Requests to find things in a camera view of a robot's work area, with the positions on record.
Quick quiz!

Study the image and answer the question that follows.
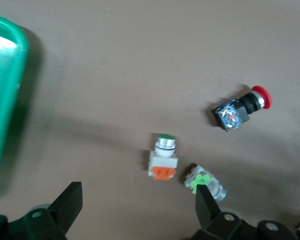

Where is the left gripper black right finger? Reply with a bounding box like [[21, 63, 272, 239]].
[[191, 186, 260, 240]]

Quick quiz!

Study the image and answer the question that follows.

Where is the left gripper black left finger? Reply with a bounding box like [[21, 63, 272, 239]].
[[9, 181, 83, 240]]

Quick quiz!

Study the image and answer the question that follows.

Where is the green button with orange block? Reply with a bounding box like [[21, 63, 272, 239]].
[[147, 133, 179, 181]]

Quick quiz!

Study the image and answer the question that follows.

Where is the red mushroom push button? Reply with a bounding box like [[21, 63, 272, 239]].
[[211, 85, 273, 132]]

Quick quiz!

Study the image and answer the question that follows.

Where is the green plastic tray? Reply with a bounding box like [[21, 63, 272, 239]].
[[0, 12, 31, 198]]

